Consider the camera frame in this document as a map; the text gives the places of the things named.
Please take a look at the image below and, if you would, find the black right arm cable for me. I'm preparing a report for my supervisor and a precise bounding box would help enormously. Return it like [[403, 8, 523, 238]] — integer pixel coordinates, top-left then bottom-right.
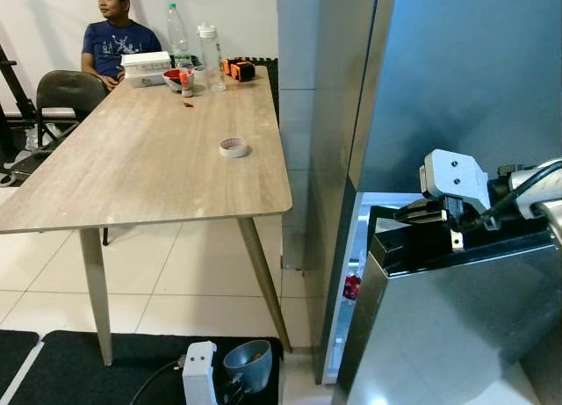
[[461, 159, 562, 235]]

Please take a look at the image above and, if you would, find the grey fridge door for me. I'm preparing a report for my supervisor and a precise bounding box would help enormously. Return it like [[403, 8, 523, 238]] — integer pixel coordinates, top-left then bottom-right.
[[332, 205, 562, 405]]

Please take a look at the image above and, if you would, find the beige masking tape roll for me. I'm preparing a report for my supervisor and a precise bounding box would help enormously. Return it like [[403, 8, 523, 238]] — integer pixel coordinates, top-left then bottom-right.
[[219, 137, 249, 159]]

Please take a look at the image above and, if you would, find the light wooden table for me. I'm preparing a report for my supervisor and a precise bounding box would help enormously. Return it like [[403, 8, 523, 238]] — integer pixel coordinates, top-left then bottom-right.
[[0, 64, 293, 366]]

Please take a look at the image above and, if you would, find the grey fridge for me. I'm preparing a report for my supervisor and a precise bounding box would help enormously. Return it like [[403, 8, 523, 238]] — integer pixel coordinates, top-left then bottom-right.
[[277, 0, 562, 405]]

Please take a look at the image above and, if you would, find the seated person in blue shirt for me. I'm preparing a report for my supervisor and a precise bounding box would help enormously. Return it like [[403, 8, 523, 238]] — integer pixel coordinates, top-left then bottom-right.
[[81, 0, 163, 91]]

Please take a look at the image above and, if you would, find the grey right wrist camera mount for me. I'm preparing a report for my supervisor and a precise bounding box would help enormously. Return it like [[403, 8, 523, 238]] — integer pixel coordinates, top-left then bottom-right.
[[419, 148, 494, 220]]

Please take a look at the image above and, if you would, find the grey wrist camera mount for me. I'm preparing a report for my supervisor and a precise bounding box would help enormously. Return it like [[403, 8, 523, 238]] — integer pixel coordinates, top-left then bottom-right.
[[181, 340, 219, 405], [419, 148, 494, 220]]

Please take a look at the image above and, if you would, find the clear sports bottle white lid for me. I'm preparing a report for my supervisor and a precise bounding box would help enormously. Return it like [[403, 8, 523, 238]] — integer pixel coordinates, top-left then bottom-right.
[[196, 23, 227, 92]]

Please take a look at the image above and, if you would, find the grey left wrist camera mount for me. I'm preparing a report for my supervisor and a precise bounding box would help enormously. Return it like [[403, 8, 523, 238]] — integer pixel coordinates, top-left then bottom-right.
[[181, 340, 219, 405]]

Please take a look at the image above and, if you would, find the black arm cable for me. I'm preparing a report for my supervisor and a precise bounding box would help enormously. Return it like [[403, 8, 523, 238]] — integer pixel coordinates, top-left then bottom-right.
[[129, 357, 188, 405], [461, 159, 562, 235]]

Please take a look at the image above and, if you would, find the red and white bowl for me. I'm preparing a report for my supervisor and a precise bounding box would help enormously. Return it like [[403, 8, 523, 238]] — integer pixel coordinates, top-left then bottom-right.
[[163, 68, 196, 93]]

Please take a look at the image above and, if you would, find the black floor mat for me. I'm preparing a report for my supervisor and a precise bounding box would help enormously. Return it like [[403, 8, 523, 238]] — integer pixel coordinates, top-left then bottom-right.
[[0, 330, 40, 397], [9, 330, 286, 405]]

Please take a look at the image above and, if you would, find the dark grey cup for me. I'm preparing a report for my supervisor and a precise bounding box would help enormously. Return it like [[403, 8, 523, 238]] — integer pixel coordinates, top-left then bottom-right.
[[221, 338, 274, 396]]

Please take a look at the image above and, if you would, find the clear bottle with teal cap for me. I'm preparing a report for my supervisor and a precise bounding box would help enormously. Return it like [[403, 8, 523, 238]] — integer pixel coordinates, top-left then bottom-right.
[[167, 3, 192, 68]]

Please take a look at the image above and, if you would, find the black metal stand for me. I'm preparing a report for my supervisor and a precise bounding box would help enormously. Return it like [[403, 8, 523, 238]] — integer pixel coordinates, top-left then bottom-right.
[[0, 43, 43, 164]]

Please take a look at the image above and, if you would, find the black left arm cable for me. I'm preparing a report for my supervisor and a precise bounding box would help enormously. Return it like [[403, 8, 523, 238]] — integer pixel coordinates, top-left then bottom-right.
[[129, 357, 188, 405]]

